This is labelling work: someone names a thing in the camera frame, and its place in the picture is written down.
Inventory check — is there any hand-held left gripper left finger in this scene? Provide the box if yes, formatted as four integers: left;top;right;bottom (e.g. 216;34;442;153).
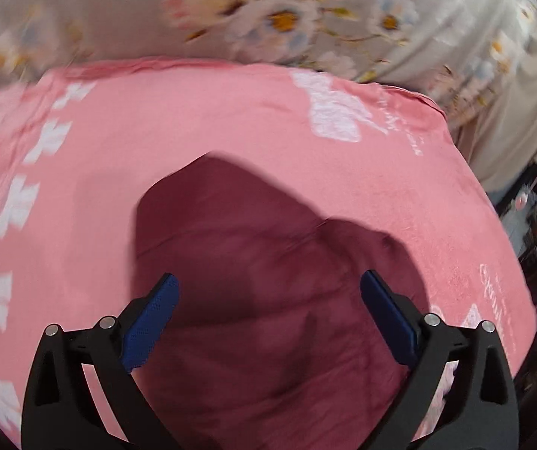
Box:
20;273;180;450

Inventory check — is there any maroon quilted down jacket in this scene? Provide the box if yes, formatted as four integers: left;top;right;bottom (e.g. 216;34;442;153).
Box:
130;151;435;450

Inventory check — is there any grey floral bed sheet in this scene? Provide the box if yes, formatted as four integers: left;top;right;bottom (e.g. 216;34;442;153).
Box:
0;0;537;193

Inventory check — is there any pink printed blanket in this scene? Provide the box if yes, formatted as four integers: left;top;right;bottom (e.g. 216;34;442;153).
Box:
0;56;537;450

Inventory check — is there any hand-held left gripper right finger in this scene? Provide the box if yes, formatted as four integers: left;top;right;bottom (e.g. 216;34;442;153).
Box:
360;269;519;450

